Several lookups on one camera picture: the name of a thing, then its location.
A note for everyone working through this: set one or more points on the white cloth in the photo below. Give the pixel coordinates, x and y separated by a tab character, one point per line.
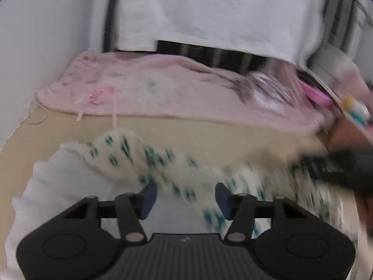
64	180

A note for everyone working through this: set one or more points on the patterned tissue packets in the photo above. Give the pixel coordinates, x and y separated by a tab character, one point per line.
266	92

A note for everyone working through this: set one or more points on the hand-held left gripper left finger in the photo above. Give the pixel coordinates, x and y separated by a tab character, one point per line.
148	200

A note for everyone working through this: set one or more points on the pink blanket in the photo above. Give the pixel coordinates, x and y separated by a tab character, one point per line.
163	87

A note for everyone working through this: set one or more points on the cream garment with teal print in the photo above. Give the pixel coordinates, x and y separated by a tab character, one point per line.
174	169

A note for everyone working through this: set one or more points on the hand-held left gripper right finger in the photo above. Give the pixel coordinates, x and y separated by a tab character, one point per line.
223	202

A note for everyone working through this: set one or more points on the metal bed frame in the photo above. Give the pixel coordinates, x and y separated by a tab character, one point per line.
204	52

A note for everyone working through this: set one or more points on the pink box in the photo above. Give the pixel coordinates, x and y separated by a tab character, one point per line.
316	94

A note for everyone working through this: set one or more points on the brown box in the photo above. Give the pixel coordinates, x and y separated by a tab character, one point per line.
346	134

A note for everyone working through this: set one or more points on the yellow and teal toy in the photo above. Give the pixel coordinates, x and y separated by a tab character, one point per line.
354	109

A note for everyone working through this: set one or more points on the white hanging sheet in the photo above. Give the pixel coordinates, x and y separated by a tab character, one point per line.
221	11

